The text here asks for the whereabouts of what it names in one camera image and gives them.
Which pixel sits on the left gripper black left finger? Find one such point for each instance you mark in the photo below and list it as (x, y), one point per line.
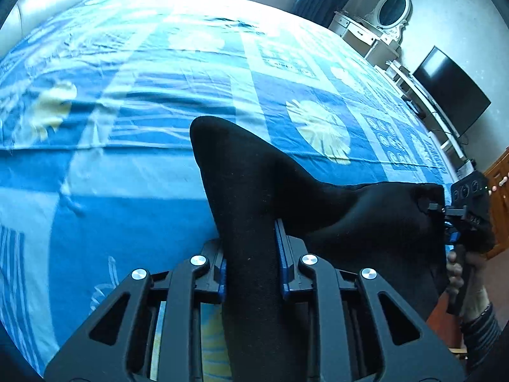
(212, 284)

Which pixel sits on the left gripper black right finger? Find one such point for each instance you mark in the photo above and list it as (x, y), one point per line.
(294, 285)

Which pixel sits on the white tv console cabinet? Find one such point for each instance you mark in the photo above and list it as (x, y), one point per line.
(434, 119)

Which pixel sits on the black flat screen television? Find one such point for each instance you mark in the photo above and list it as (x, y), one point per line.
(457, 95)

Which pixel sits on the blue patterned bed sheet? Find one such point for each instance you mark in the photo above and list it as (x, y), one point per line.
(98, 177)

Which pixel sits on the dark striped right sleeve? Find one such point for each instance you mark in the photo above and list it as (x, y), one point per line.
(479, 337)

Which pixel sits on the white oval vanity mirror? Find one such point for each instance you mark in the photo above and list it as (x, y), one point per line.
(390, 17)

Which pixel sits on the person right hand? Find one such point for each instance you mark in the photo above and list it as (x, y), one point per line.
(469, 286)

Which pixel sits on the brown wooden cabinet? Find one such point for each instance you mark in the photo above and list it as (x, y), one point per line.
(497, 176)

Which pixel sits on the black pants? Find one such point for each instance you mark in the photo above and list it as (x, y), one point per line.
(250, 185)

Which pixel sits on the white dressing table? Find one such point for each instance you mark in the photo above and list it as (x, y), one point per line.
(377, 48)

